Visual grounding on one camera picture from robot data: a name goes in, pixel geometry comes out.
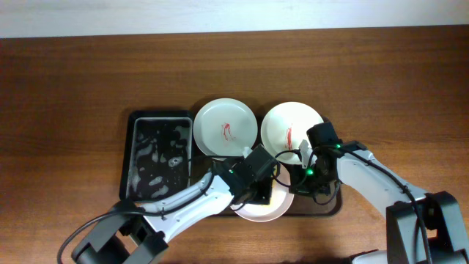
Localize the white plate with red stain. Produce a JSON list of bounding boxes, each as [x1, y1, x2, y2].
[[230, 180, 294, 222]]

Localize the pale green plate red stain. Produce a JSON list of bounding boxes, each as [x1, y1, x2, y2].
[[193, 98, 258, 156]]

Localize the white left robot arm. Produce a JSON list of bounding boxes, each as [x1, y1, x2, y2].
[[71, 145, 279, 263]]

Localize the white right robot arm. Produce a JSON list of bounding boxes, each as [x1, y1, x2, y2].
[[290, 122, 468, 263]]

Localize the brown plastic serving tray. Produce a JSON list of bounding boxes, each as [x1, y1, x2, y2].
[[189, 109, 343, 218]]

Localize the cream plate with red stain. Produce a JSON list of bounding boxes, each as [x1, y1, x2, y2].
[[260, 102, 324, 156]]

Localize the black wash basin with water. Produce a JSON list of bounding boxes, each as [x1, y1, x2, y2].
[[119, 110, 193, 202]]

